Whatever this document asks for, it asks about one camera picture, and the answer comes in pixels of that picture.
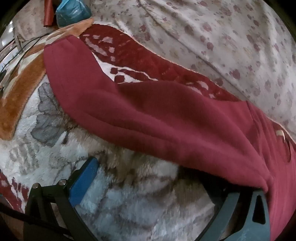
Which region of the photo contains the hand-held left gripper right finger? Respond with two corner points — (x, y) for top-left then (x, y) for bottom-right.
(196, 188), (271, 241)

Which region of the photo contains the teal plastic bag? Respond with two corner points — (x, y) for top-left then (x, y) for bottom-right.
(55, 0), (92, 27)

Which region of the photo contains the floral bed sheet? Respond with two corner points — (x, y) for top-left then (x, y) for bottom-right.
(11, 0), (296, 130)

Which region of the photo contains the floral plush blanket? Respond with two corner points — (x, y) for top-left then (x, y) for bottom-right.
(0, 18), (296, 241)

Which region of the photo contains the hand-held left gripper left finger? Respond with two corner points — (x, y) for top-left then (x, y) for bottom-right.
(23, 157), (100, 241)

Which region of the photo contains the black strap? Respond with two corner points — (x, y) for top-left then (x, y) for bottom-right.
(0, 204), (70, 235)

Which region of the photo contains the thin black cable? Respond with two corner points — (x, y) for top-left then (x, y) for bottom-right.
(0, 34), (50, 93)

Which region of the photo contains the maroon fleece garment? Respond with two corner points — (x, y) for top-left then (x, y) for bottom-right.
(44, 37), (296, 241)

